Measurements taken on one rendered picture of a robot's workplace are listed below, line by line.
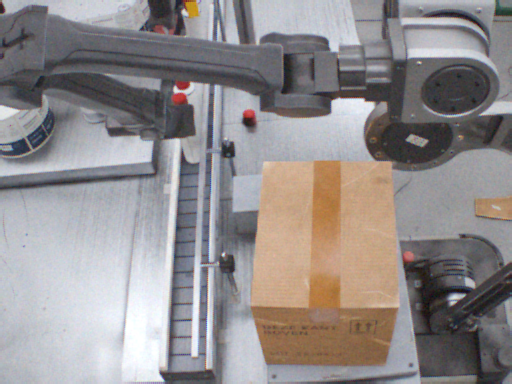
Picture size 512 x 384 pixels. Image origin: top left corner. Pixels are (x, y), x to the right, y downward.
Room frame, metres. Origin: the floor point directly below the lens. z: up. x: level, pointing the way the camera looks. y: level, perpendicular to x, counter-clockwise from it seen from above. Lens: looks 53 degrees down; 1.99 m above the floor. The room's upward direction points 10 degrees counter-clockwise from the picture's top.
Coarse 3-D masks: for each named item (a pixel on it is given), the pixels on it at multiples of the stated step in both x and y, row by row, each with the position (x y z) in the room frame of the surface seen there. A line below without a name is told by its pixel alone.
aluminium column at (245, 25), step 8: (232, 0) 1.27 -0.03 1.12; (240, 0) 1.27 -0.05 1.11; (248, 0) 1.26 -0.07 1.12; (240, 8) 1.27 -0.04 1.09; (248, 8) 1.26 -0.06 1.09; (240, 16) 1.26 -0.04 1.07; (248, 16) 1.26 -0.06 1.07; (240, 24) 1.27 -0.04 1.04; (248, 24) 1.26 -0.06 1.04; (240, 32) 1.27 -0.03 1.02; (248, 32) 1.27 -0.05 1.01; (240, 40) 1.27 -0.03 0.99; (248, 40) 1.27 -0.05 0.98; (256, 40) 1.29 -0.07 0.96
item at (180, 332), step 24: (216, 24) 1.51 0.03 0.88; (192, 168) 0.95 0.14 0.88; (192, 192) 0.88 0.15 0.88; (192, 216) 0.81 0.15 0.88; (192, 240) 0.75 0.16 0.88; (192, 264) 0.69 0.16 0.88; (192, 288) 0.63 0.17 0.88; (192, 312) 0.57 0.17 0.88; (168, 360) 0.47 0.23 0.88; (192, 360) 0.46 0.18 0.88
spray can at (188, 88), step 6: (180, 84) 1.05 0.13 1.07; (186, 84) 1.05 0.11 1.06; (192, 84) 1.07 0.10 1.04; (174, 90) 1.06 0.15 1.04; (180, 90) 1.05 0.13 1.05; (186, 90) 1.05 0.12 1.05; (192, 90) 1.05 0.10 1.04; (192, 96) 1.05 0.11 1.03; (192, 102) 1.04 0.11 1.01; (198, 102) 1.06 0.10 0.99; (198, 108) 1.05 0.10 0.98; (198, 114) 1.05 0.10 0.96; (198, 120) 1.04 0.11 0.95
